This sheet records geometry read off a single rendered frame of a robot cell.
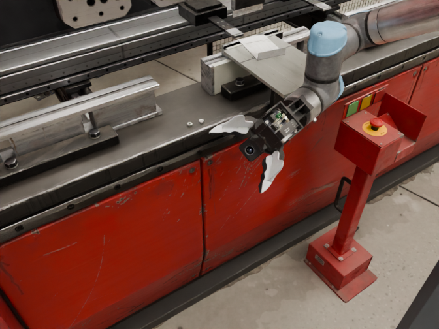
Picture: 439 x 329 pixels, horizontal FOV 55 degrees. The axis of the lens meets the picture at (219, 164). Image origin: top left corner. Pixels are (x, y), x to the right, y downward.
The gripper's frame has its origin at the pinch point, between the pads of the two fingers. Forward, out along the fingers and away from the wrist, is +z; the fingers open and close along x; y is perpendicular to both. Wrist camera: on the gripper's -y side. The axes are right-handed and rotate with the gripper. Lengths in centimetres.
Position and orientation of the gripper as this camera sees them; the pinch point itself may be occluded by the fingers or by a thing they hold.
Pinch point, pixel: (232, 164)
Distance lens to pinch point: 80.0
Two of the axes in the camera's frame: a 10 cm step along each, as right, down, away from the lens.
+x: 6.5, 7.6, -0.5
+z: -6.5, 5.2, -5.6
